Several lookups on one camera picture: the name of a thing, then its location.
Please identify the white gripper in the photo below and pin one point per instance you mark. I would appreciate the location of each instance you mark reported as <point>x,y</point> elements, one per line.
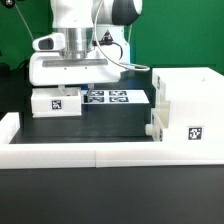
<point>49,68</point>

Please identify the white drawer with tag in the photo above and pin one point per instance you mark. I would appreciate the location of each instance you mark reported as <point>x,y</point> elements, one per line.
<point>159,121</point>
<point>48,102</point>

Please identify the white front drawer with tag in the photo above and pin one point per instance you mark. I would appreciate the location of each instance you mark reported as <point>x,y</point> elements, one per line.
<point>159,121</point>

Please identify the white drawer cabinet box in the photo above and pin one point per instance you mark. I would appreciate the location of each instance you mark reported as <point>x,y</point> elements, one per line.
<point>196,97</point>

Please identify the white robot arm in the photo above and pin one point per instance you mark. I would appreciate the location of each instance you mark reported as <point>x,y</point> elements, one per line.
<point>74,53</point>

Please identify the paper sheet with fiducial tags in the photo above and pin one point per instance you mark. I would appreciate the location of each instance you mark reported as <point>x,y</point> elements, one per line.
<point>115,97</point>

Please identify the white U-shaped fence frame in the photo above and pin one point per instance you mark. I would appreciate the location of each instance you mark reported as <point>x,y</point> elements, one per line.
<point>78,155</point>

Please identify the black camera mount top left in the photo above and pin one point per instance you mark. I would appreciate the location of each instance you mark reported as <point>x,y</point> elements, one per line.
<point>9,3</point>

